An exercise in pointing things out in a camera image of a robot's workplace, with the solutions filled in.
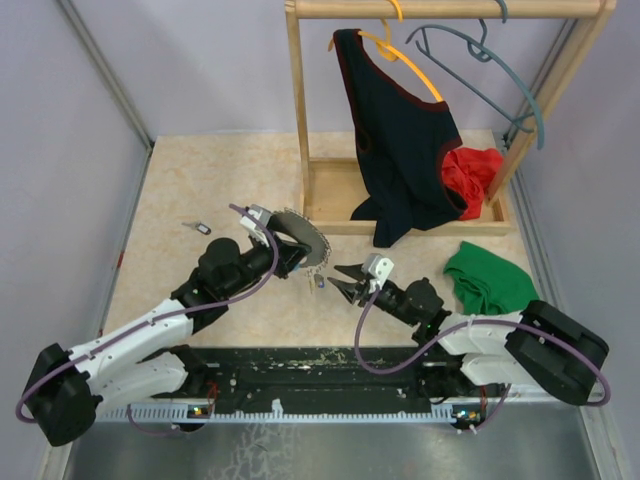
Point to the left aluminium frame rail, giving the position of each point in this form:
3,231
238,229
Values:
105,72

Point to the wooden clothes rack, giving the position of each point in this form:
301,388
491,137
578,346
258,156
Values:
330,186

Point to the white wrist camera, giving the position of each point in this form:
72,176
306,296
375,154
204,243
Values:
377,269
255,222

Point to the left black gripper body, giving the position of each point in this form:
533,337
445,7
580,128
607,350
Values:
257,262

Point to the metal disc with keyrings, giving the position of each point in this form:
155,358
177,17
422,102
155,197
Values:
320,250

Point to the navy tank top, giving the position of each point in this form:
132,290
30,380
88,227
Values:
401,143

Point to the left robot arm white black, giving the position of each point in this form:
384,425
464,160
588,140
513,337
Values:
69,388

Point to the green cloth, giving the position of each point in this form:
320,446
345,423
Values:
485,283

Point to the grey-blue clothes hanger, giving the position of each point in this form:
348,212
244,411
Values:
500,70

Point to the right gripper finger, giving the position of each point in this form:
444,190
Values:
353,292
354,272

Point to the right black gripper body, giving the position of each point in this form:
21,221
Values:
389,299

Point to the yellow clothes hanger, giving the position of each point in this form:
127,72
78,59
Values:
388,51

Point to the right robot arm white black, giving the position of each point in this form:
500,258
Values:
538,345

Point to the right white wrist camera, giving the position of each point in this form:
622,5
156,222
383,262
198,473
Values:
377,269

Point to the right aluminium frame rail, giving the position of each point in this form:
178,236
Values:
529,225

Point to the aluminium frame rail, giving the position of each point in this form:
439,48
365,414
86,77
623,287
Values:
529,225
105,72

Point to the red cloth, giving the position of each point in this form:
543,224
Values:
469,172

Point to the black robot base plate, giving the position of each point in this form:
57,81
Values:
322,380

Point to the key with black tag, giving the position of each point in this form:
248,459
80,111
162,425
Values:
198,227

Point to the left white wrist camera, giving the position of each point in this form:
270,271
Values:
255,222

